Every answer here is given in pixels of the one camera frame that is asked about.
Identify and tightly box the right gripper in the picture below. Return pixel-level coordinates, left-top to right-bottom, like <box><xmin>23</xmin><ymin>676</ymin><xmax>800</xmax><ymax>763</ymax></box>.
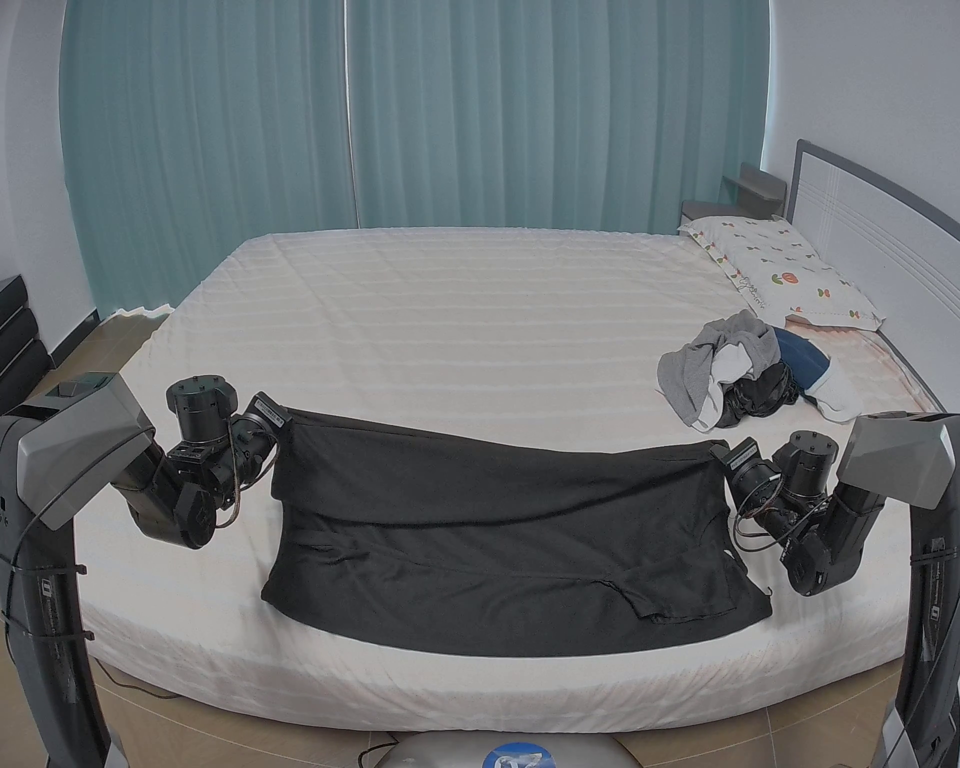
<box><xmin>729</xmin><ymin>461</ymin><xmax>789</xmax><ymax>522</ymax></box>

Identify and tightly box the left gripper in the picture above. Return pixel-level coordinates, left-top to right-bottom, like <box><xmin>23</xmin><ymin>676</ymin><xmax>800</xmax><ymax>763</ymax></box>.
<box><xmin>227</xmin><ymin>414</ymin><xmax>279</xmax><ymax>481</ymax></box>

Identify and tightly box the black T-shirt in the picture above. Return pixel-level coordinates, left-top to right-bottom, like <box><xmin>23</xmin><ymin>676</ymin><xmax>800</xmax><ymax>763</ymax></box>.
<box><xmin>260</xmin><ymin>407</ymin><xmax>774</xmax><ymax>659</ymax></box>

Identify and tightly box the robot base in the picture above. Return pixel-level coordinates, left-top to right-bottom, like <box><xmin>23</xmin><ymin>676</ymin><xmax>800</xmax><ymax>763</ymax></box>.
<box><xmin>375</xmin><ymin>731</ymin><xmax>627</xmax><ymax>768</ymax></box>

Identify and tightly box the pile of clothes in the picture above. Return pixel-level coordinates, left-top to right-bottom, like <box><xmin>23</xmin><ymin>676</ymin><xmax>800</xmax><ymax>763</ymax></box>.
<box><xmin>657</xmin><ymin>309</ymin><xmax>860</xmax><ymax>434</ymax></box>

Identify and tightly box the white printed pillow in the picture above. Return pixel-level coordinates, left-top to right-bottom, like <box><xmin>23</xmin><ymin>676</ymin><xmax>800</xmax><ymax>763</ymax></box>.
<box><xmin>677</xmin><ymin>213</ymin><xmax>886</xmax><ymax>333</ymax></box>

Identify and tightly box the black chest of drawers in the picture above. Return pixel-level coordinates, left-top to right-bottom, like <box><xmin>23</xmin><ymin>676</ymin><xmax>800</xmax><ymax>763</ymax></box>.
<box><xmin>0</xmin><ymin>273</ymin><xmax>52</xmax><ymax>406</ymax></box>

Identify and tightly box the bed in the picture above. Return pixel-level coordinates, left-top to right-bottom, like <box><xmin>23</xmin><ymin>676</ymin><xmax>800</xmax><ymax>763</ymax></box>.
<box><xmin>71</xmin><ymin>138</ymin><xmax>960</xmax><ymax>732</ymax></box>

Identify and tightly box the blue-green curtain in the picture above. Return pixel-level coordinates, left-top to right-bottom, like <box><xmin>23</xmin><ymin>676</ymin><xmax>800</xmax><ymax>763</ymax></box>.
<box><xmin>60</xmin><ymin>0</ymin><xmax>360</xmax><ymax>316</ymax></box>
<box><xmin>348</xmin><ymin>0</ymin><xmax>772</xmax><ymax>234</ymax></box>

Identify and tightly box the grey bedside table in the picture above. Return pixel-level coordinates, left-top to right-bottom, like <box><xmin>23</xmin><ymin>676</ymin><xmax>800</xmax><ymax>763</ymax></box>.
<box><xmin>681</xmin><ymin>162</ymin><xmax>787</xmax><ymax>220</ymax></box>

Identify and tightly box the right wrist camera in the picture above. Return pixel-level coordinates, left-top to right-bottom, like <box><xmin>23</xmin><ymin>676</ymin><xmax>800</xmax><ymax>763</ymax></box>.
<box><xmin>708</xmin><ymin>438</ymin><xmax>760</xmax><ymax>475</ymax></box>

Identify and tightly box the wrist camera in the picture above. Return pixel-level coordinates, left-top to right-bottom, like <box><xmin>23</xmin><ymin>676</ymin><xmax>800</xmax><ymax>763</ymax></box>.
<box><xmin>708</xmin><ymin>438</ymin><xmax>760</xmax><ymax>475</ymax></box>
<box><xmin>249</xmin><ymin>390</ymin><xmax>291</xmax><ymax>432</ymax></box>

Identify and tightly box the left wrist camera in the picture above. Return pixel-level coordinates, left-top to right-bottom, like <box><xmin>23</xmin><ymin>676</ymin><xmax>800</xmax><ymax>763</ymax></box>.
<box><xmin>249</xmin><ymin>390</ymin><xmax>291</xmax><ymax>432</ymax></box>

